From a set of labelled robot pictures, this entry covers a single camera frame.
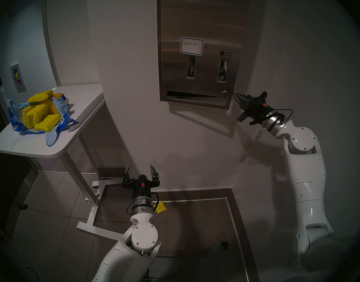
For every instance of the stainless steel dispenser cabinet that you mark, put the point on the stainless steel dispenser cabinet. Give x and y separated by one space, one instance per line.
160 49

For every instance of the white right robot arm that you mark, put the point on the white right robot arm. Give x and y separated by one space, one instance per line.
306 172

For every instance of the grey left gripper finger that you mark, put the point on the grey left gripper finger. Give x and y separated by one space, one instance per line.
154 175
127 174

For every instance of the black base knob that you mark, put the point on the black base knob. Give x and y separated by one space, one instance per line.
224 245

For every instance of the white table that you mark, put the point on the white table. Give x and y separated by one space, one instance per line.
80 99

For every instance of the wall fire extinguisher cabinet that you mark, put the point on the wall fire extinguisher cabinet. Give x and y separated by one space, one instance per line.
18 78

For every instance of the blue plastic pad bag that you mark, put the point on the blue plastic pad bag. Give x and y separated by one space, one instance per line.
61 111

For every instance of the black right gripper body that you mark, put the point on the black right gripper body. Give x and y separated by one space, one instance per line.
256 111

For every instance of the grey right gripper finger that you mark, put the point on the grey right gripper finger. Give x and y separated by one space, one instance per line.
241 101
243 96

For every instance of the black floor door stop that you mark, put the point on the black floor door stop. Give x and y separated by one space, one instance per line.
23 207

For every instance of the yellow wrapped sanitary pad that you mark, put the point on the yellow wrapped sanitary pad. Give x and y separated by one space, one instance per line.
47 123
40 96
40 114
27 118
160 208

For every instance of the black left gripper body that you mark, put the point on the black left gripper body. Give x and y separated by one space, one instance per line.
142 190

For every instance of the white label blue border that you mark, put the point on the white label blue border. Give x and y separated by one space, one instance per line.
191 46

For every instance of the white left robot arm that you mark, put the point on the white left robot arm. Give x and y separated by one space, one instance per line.
141 237

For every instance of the chrome dispensing mechanism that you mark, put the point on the chrome dispensing mechanism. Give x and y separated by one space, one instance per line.
223 70
191 67

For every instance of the free tampon sticker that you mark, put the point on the free tampon sticker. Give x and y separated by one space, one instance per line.
226 53

